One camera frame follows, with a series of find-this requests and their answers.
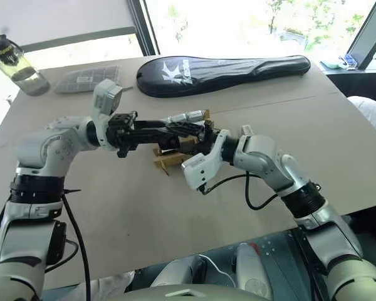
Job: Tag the black window frame post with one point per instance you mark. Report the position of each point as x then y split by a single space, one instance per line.
145 28

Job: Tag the black racket bag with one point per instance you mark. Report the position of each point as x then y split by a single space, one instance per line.
206 73

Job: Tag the clear plastic parts box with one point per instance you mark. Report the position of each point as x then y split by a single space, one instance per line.
84 79

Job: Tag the silver robot torso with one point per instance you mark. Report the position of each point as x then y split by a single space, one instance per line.
206 276

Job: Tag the blue and white box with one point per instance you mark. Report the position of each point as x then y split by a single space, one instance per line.
348 61

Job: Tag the white cushion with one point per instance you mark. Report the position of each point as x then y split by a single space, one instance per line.
371 114

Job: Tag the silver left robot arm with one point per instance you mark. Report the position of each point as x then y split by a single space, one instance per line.
34 150

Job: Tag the clear bottle with black lid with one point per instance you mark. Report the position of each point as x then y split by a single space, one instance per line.
22 73

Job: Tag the pale green flat item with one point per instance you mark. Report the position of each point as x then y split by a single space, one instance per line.
329 63

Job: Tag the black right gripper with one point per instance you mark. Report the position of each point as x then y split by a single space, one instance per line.
206 144

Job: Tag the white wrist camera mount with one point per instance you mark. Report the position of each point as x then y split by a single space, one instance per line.
202 169
105 97

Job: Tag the silver cylindrical camera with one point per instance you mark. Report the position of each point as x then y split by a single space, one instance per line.
188 116

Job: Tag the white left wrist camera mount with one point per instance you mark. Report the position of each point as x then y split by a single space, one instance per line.
105 97

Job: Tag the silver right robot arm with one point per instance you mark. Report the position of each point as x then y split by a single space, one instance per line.
300 188

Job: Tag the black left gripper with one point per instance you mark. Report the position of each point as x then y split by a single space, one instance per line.
119 131

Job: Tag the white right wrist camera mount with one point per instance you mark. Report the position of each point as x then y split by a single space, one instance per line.
202 169

